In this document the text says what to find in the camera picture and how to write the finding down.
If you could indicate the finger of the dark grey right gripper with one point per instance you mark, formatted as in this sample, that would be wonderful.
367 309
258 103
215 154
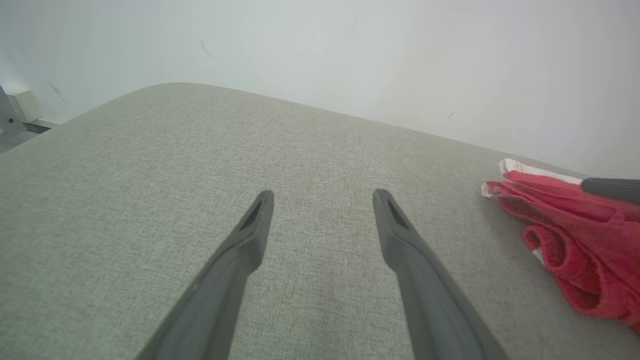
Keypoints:
615 189

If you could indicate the red shorts with white stripe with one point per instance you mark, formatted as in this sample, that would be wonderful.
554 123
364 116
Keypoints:
585 265

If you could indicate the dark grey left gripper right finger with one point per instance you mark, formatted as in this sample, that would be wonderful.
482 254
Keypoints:
435 310

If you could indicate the white wall box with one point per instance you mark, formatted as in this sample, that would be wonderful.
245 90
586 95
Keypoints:
24 104

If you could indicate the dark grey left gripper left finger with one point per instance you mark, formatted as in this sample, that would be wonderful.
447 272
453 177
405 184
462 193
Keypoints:
215 300

